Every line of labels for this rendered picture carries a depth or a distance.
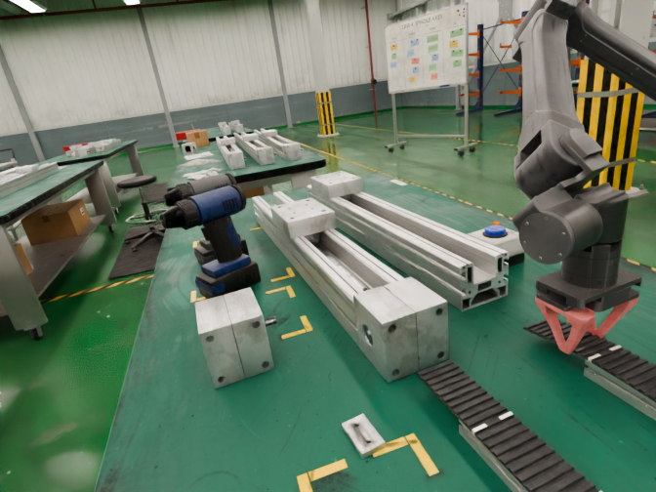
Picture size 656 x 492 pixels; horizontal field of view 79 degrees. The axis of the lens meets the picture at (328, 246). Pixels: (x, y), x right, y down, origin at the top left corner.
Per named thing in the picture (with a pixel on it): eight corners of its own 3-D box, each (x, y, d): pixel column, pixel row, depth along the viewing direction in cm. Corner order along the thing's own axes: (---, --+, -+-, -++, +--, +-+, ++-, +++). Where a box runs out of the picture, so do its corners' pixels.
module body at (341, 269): (414, 328, 65) (411, 281, 61) (358, 348, 62) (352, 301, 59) (285, 215, 135) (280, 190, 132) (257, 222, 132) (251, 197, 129)
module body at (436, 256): (507, 295, 70) (509, 251, 67) (460, 311, 67) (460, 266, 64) (336, 203, 141) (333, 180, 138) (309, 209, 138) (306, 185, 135)
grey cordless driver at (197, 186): (254, 255, 105) (236, 173, 97) (180, 282, 95) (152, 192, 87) (242, 248, 111) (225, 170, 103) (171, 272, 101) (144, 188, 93)
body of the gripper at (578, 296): (533, 292, 50) (536, 237, 48) (591, 270, 54) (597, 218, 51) (580, 314, 45) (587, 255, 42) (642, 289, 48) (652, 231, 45)
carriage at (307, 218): (338, 239, 91) (334, 211, 88) (292, 251, 88) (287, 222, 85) (315, 222, 105) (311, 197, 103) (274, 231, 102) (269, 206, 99)
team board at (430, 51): (385, 153, 685) (374, 26, 613) (404, 147, 711) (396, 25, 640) (459, 157, 568) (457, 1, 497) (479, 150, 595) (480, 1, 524)
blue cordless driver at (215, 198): (266, 279, 89) (246, 184, 81) (184, 320, 77) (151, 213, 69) (248, 272, 95) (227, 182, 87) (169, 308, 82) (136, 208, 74)
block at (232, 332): (290, 363, 60) (279, 309, 57) (215, 389, 57) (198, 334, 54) (274, 331, 69) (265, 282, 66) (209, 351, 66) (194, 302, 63)
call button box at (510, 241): (524, 262, 81) (525, 233, 78) (485, 275, 78) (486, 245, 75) (495, 250, 88) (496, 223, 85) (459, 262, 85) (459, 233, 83)
